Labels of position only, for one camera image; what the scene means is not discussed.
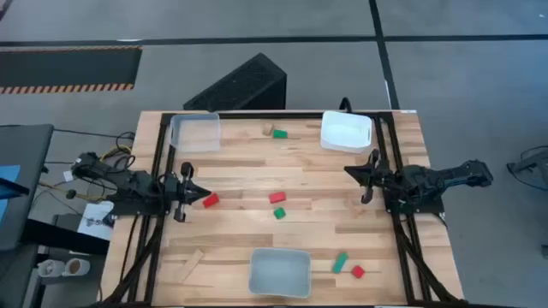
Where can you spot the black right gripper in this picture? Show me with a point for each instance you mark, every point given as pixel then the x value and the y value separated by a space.
pixel 379 177

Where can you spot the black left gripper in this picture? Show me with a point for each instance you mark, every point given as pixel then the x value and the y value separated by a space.
pixel 182 190

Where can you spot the red rectangular block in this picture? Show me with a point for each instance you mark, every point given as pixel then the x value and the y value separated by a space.
pixel 277 197
pixel 210 200

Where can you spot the long wooden plank block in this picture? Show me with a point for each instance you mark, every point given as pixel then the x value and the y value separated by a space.
pixel 191 265

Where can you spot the long green block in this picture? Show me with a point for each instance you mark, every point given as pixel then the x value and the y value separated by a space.
pixel 340 262

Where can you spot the green rectangular block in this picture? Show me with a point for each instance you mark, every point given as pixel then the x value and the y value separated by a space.
pixel 280 134

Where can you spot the small wooden block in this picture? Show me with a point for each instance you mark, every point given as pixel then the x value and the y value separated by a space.
pixel 268 129

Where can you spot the grey plastic bin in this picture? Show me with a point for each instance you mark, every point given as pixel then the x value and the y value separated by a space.
pixel 280 274

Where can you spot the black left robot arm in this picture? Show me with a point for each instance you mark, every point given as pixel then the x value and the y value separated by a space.
pixel 137 186

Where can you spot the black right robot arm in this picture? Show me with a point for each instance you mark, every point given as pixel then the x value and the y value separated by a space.
pixel 428 177

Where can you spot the white plastic bin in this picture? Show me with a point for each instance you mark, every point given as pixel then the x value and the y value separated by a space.
pixel 344 132

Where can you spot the clear plastic bin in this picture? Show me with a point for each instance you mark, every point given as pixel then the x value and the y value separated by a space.
pixel 194 132

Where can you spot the green half-round block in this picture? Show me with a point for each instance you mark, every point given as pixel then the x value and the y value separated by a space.
pixel 279 213

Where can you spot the red cube block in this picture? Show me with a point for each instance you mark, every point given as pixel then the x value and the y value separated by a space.
pixel 358 271

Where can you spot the white paper sheet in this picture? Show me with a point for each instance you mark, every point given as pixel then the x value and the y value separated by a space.
pixel 96 220

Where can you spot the black perforated box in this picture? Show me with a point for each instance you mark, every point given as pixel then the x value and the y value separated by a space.
pixel 240 85

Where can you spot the black low shelf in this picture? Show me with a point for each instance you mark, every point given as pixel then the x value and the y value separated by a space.
pixel 64 237

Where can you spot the paper cup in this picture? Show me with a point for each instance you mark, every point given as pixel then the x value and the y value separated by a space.
pixel 76 267
pixel 51 268

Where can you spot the dark grey desk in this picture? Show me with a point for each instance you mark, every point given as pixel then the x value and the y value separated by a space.
pixel 25 145

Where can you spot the black hazard-striped floor mat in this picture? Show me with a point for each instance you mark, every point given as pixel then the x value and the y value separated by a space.
pixel 64 68

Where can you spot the blue screen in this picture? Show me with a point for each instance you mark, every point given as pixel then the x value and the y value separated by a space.
pixel 6 175

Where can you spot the black aluminium table frame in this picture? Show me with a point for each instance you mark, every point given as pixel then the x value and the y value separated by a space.
pixel 278 115

